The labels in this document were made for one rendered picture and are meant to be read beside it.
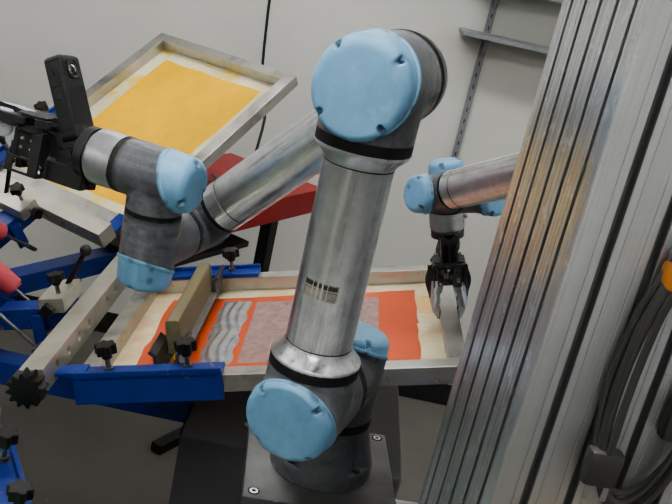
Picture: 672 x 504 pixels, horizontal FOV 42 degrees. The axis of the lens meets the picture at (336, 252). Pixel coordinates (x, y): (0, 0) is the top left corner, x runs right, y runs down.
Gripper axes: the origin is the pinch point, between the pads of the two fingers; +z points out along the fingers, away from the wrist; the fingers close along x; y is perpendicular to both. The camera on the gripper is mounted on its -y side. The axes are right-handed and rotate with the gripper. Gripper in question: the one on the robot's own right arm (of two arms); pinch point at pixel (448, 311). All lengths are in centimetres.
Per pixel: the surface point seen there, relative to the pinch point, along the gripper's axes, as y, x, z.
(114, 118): -91, -98, -32
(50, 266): -54, -112, 4
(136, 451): -108, -114, 100
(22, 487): 64, -73, 1
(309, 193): -129, -42, 6
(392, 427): 0.6, -13.9, 28.8
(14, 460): 51, -81, 4
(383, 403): -10.0, -15.9, 28.3
